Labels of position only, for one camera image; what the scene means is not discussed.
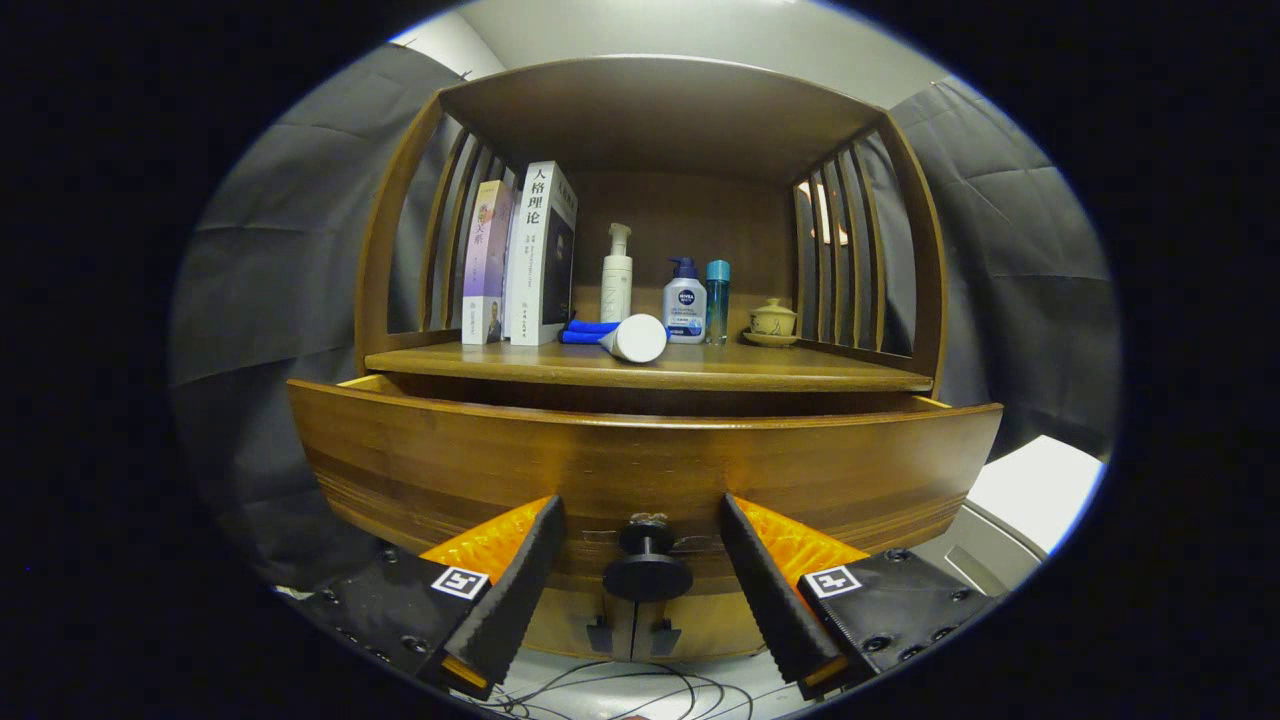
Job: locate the yellow ceramic saucer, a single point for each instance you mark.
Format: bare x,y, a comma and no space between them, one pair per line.
770,340

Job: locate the white and green tube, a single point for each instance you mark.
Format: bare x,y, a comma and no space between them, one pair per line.
640,338

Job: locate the thin purple book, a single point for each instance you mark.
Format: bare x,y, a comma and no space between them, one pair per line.
487,260

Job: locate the white table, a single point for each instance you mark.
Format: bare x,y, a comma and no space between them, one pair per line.
1040,490

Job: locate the wooden drawer with black knob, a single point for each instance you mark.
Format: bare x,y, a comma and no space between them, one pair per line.
650,460

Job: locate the white bottle with blue pump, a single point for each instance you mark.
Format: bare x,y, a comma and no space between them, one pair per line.
685,310

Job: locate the teal clear bottle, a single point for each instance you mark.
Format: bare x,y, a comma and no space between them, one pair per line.
718,300

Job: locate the grey slatted chair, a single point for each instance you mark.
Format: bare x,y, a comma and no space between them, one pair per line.
975,555

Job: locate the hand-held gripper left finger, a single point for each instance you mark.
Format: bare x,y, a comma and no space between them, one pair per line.
520,580

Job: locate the blue folded cloth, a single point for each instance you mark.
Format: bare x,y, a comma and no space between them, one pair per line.
585,332

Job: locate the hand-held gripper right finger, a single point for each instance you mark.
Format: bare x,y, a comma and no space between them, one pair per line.
770,590

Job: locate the wooden countertop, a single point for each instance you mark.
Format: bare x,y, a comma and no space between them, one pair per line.
780,365

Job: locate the thick white book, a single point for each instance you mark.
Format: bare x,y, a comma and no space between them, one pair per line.
535,260

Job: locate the yellow lidded teacup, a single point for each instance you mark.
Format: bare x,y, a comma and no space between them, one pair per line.
773,318

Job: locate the tall white pump bottle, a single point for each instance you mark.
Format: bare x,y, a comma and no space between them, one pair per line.
616,285

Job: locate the brown wooden cabinet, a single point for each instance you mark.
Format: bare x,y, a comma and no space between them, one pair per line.
650,110

